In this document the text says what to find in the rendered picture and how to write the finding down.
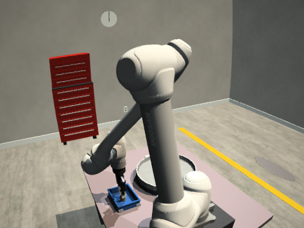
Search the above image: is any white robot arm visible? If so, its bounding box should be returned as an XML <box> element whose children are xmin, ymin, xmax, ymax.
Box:
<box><xmin>81</xmin><ymin>39</ymin><xmax>216</xmax><ymax>228</ymax></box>

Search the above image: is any blue crate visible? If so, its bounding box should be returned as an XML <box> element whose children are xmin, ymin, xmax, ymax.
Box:
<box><xmin>108</xmin><ymin>183</ymin><xmax>141</xmax><ymax>213</ymax></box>

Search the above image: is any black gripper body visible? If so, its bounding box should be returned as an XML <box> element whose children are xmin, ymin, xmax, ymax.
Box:
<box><xmin>112</xmin><ymin>168</ymin><xmax>126</xmax><ymax>180</ymax></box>

